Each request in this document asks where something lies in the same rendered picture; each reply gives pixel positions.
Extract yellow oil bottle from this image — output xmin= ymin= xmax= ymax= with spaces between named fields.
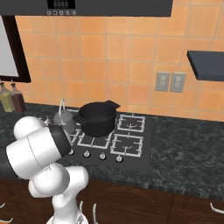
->
xmin=0 ymin=81 xmax=15 ymax=114

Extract black cooking pot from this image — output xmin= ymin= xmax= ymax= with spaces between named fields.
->
xmin=72 ymin=100 xmax=122 ymax=138

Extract black gas hob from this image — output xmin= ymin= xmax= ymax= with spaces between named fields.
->
xmin=39 ymin=107 xmax=153 ymax=173

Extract grey wall socket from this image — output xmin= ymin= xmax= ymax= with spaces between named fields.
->
xmin=169 ymin=72 xmax=187 ymax=94
xmin=155 ymin=71 xmax=172 ymax=93

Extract dark red bottle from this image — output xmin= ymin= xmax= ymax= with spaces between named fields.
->
xmin=10 ymin=81 xmax=27 ymax=114

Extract grey kettle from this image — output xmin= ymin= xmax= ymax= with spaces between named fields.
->
xmin=52 ymin=98 xmax=78 ymax=136

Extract dark wood cupboard door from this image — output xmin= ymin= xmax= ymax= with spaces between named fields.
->
xmin=167 ymin=192 xmax=224 ymax=224
xmin=87 ymin=178 xmax=176 ymax=224
xmin=0 ymin=178 xmax=97 ymax=224

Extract dark grey wall shelf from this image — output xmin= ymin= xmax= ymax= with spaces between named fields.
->
xmin=186 ymin=50 xmax=224 ymax=82

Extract dark framed window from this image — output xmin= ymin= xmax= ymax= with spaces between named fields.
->
xmin=0 ymin=15 xmax=32 ymax=84

